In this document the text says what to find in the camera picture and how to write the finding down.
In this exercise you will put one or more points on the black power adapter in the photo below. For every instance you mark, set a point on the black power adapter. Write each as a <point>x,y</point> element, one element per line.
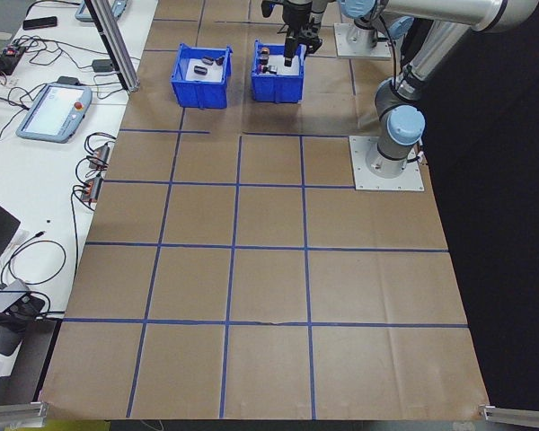
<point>102,66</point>

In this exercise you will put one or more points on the grey teach pendant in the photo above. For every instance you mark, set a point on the grey teach pendant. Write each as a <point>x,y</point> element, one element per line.
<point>49,112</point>
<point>83,11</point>

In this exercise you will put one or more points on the grey USB hub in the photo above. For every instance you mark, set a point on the grey USB hub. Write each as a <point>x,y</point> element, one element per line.
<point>9,292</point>

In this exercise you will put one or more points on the white square base plate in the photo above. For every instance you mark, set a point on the white square base plate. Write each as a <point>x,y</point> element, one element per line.
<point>343,49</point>
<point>364,179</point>

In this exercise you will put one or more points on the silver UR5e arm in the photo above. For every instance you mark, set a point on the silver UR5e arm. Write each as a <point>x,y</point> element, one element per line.
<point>364,38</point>
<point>413,76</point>

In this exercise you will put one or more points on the black battery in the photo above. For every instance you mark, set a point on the black battery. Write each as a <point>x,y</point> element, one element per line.
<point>264,56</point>

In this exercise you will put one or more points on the black desk device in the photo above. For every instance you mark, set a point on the black desk device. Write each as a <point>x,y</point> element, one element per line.
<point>27,305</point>

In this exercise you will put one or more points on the small black power brick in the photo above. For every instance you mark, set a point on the small black power brick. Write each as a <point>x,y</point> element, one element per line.
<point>68,81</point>

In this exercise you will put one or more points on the dark purple battery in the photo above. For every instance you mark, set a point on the dark purple battery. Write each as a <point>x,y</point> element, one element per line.
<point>220,60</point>
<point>208,59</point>
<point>200,70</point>

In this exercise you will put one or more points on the black smartphone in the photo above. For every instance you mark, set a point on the black smartphone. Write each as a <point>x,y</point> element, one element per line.
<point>40,23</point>

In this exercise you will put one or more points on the black circuit box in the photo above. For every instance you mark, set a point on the black circuit box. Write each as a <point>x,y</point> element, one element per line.
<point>9,63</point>

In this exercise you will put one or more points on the aluminium profile bar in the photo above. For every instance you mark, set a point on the aluminium profile bar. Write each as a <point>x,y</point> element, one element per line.
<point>521,413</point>
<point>13,410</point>

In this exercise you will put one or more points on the blue plastic storage bin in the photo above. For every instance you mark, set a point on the blue plastic storage bin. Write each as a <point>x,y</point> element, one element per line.
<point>197,94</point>
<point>276,90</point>

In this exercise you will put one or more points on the black cloth cover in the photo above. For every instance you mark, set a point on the black cloth cover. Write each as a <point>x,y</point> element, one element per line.
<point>512,179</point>

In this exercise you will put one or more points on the black USB adapter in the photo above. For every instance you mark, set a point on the black USB adapter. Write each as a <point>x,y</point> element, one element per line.
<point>102,155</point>
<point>92,188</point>

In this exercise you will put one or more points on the aluminium profile post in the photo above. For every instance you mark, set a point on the aluminium profile post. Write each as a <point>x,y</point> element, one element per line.
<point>113,45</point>

